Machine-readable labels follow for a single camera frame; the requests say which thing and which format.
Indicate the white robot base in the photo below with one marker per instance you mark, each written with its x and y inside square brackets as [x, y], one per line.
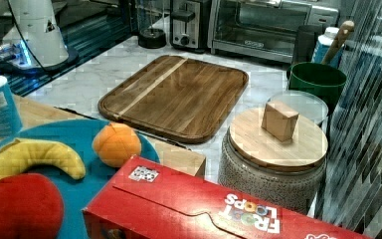
[35, 42]

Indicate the wooden cutting board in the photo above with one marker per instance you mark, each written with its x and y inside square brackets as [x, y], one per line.
[178, 98]

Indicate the orange plush orange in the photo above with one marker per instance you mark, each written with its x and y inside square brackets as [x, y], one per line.
[116, 143]

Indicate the round wooden jar lid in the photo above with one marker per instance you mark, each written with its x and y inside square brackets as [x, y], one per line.
[277, 137]

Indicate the red Froot Loops box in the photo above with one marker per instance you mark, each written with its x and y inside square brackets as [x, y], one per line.
[146, 200]

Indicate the black round base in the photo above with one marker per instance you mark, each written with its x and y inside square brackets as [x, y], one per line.
[151, 38]

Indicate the silver black toaster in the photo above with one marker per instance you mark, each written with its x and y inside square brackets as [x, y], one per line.
[189, 22]

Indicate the silver toaster oven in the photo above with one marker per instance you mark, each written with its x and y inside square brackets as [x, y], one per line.
[264, 29]

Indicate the glass jar with lid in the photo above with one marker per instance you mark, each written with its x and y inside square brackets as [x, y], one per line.
[308, 105]

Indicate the grey patterned ceramic jar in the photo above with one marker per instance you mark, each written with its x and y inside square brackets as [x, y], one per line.
[292, 190]

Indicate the blue round plate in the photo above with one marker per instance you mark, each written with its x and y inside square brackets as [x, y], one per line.
[79, 135]

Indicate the green utensil pot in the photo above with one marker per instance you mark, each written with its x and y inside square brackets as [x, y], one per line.
[323, 81]

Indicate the blue white bottle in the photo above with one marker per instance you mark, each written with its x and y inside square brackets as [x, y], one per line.
[323, 43]

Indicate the yellow plush banana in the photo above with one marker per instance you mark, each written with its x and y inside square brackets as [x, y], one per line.
[23, 153]

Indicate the red plush apple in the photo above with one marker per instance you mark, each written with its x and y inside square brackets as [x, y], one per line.
[31, 207]

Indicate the wooden utensil handle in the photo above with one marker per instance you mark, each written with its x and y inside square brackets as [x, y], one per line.
[339, 37]

